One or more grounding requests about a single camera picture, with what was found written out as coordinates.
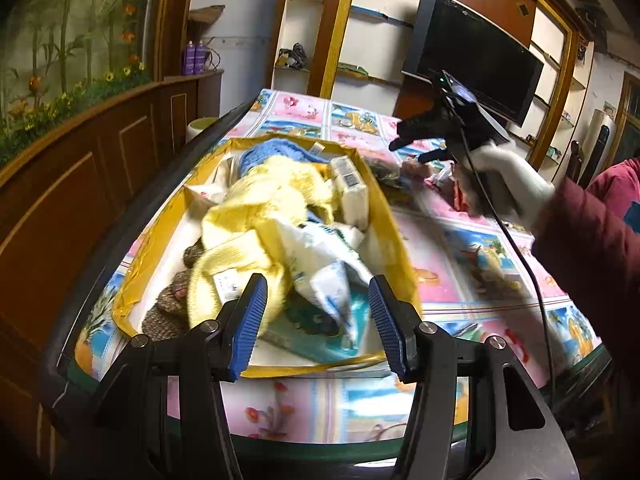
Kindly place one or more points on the yellow towel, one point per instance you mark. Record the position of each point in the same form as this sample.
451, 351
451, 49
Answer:
260, 200

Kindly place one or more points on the cardboard box with yellow tape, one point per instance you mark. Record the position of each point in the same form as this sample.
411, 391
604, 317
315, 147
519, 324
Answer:
385, 220

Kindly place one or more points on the brown knitted cloth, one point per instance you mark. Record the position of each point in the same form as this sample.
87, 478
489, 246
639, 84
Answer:
194, 256
167, 307

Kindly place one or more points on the blue towel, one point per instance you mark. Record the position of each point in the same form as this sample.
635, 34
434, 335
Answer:
280, 152

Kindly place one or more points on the teal cartoon tissue pack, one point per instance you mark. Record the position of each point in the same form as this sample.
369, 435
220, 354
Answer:
320, 330

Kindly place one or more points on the person's right hand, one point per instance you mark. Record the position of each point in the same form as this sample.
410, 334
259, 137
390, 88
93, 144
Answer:
520, 185

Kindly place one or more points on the white plastic bag red print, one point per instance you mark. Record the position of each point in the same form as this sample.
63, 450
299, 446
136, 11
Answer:
210, 192

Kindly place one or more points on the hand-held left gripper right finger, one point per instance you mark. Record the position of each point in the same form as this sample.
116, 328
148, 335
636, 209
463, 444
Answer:
389, 327

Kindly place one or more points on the black flat television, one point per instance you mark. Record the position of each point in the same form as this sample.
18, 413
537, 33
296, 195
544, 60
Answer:
475, 45

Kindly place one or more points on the standing air conditioner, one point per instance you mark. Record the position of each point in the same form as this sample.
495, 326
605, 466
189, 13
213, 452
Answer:
602, 135

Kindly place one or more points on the purple bottle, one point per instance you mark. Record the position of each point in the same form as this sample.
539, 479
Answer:
189, 57
201, 57

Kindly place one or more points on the white wall shelf unit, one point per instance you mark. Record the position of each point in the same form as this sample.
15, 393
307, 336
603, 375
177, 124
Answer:
310, 15

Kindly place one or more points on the white and blue packet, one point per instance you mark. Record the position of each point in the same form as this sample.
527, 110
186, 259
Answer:
325, 270

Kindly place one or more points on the printed tablecloth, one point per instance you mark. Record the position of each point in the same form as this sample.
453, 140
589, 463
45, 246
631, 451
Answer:
480, 260

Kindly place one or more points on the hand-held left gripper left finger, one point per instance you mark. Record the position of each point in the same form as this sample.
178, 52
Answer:
250, 320

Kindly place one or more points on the white lemon print tissue pack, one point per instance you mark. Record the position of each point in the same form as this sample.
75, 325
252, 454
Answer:
352, 200

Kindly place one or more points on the dark wooden chair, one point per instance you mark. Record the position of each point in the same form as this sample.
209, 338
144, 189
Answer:
577, 160

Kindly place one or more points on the person's right forearm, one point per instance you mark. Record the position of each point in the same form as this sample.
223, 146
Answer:
580, 250

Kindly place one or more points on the red foil bag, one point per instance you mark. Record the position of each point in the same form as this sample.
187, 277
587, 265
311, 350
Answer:
461, 195

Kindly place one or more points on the pale green bin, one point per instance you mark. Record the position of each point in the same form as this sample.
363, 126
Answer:
200, 129

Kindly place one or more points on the green flat item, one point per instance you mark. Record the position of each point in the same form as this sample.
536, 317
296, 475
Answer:
352, 70

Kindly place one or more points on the person's torso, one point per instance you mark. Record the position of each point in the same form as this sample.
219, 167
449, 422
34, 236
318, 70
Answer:
617, 185

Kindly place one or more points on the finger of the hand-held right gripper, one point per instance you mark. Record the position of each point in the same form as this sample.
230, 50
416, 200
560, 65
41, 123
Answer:
420, 125
432, 156

